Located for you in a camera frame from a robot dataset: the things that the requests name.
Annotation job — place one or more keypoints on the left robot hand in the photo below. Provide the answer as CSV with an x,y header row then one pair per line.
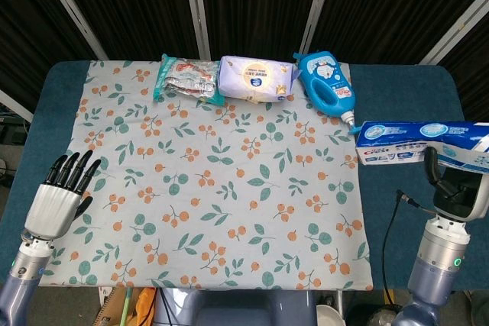
x,y
53,207

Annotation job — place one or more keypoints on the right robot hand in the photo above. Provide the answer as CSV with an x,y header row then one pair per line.
x,y
462,196

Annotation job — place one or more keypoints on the blue white toothpaste box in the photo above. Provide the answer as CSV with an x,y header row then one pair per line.
x,y
405,139

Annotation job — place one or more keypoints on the green stick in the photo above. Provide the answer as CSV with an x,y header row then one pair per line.
x,y
127,308

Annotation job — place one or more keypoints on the orange plastic bag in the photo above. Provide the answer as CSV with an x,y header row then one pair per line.
x,y
146,308

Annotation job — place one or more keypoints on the floral fruit print tablecloth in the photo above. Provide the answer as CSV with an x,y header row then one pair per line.
x,y
229,207

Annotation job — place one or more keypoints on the blue pump bottle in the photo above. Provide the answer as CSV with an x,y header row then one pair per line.
x,y
324,85

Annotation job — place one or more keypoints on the white bowl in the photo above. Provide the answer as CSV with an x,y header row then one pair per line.
x,y
329,316

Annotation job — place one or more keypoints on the green foil snack bag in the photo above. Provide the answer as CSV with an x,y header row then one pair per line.
x,y
183,79

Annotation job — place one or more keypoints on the grey-blue robot torso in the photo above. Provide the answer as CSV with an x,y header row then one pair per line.
x,y
237,308

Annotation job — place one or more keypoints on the purple tissue pack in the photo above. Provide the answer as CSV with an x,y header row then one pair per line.
x,y
256,78

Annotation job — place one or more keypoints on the white partition frame post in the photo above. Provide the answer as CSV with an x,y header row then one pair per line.
x,y
72,9
454,24
15,104
196,9
319,5

